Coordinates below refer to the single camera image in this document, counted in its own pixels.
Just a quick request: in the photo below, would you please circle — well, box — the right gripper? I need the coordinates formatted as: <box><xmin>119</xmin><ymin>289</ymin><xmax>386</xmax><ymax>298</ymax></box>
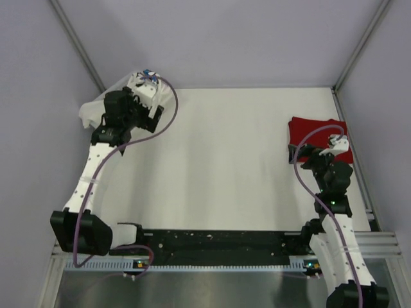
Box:
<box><xmin>288</xmin><ymin>144</ymin><xmax>338</xmax><ymax>193</ymax></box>

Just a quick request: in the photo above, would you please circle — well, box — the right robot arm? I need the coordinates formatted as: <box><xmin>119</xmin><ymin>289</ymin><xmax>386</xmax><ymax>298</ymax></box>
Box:
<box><xmin>288</xmin><ymin>144</ymin><xmax>390</xmax><ymax>307</ymax></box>

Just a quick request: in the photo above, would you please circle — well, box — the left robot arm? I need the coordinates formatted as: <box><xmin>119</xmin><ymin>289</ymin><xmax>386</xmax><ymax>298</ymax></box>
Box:
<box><xmin>50</xmin><ymin>86</ymin><xmax>164</xmax><ymax>255</ymax></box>

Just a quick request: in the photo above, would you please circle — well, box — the red folded t-shirt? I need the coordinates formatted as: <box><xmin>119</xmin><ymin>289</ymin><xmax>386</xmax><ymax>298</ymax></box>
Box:
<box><xmin>288</xmin><ymin>117</ymin><xmax>348</xmax><ymax>164</ymax></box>

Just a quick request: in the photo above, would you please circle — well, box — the cream cloth in basket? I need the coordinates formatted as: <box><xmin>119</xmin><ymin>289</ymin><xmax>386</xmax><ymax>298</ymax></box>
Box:
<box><xmin>79</xmin><ymin>71</ymin><xmax>172</xmax><ymax>128</ymax></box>

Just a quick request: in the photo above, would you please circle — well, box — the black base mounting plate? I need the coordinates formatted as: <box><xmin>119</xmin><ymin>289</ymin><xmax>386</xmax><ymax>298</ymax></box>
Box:
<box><xmin>109</xmin><ymin>228</ymin><xmax>338</xmax><ymax>266</ymax></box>

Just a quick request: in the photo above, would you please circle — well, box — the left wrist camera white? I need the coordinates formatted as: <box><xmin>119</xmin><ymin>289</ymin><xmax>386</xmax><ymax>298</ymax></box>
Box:
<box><xmin>131</xmin><ymin>70</ymin><xmax>159</xmax><ymax>108</ymax></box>

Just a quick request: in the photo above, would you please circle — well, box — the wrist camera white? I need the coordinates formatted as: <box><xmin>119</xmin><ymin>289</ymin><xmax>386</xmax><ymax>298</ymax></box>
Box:
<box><xmin>131</xmin><ymin>70</ymin><xmax>159</xmax><ymax>108</ymax></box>
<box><xmin>320</xmin><ymin>134</ymin><xmax>349</xmax><ymax>156</ymax></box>

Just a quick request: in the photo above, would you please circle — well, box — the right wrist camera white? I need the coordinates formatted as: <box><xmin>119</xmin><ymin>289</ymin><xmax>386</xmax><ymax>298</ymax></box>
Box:
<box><xmin>320</xmin><ymin>134</ymin><xmax>349</xmax><ymax>156</ymax></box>

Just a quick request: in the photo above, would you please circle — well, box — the aluminium frame rail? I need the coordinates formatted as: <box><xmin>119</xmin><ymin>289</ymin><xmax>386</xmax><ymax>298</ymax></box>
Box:
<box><xmin>51</xmin><ymin>230</ymin><xmax>404</xmax><ymax>257</ymax></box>

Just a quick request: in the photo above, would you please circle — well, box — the grey slotted cable duct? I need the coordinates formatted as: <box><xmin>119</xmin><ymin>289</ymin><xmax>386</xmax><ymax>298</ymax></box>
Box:
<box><xmin>65</xmin><ymin>259</ymin><xmax>307</xmax><ymax>273</ymax></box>

